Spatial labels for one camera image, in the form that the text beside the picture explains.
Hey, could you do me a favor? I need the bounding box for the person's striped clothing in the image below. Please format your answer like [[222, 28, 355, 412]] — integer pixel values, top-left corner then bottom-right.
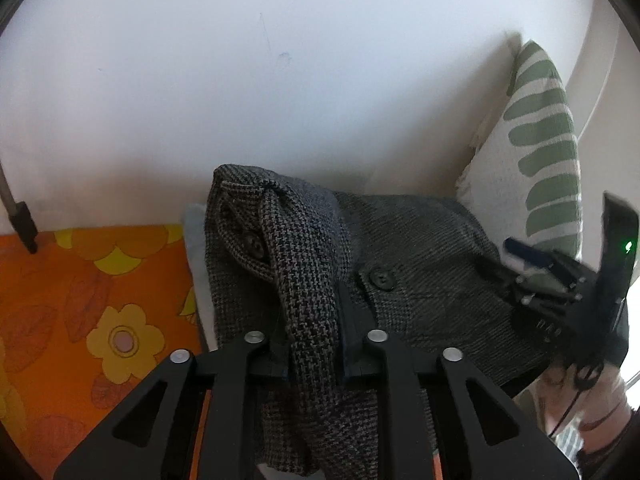
[[550, 417, 593, 473]]

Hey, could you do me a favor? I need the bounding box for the grey houndstooth coat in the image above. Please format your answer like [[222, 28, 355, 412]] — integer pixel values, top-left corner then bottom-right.
[[204, 162, 551, 480]]

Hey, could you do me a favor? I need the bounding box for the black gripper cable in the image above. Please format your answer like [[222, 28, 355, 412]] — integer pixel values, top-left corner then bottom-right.
[[547, 360, 608, 438]]

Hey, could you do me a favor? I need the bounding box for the orange floral bedsheet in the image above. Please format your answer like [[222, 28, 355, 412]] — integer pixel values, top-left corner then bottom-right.
[[0, 225, 211, 480]]

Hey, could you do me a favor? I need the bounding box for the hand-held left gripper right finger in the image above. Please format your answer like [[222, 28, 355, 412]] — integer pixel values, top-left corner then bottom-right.
[[335, 280, 581, 480]]

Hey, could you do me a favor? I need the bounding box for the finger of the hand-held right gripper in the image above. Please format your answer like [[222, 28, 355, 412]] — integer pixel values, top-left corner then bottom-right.
[[504, 237, 586, 288], [477, 257, 532, 307]]

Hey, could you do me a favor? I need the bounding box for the green striped white pillow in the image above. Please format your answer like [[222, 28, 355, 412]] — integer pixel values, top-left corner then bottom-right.
[[456, 40, 585, 261]]

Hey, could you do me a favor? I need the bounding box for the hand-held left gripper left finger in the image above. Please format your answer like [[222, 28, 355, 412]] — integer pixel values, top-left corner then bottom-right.
[[52, 331, 291, 480]]

